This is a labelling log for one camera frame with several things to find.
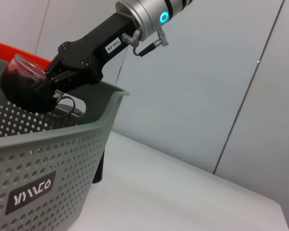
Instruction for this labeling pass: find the grey-green perforated storage basket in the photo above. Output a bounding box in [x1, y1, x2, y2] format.
[0, 56, 131, 231]

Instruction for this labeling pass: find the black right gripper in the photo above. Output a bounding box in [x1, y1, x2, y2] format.
[31, 12, 138, 96]

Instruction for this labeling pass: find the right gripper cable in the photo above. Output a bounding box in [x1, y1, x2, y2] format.
[121, 27, 171, 57]

